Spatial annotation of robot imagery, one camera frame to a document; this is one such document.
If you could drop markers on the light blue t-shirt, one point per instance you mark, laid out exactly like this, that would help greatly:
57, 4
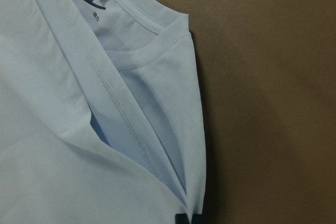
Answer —
101, 114

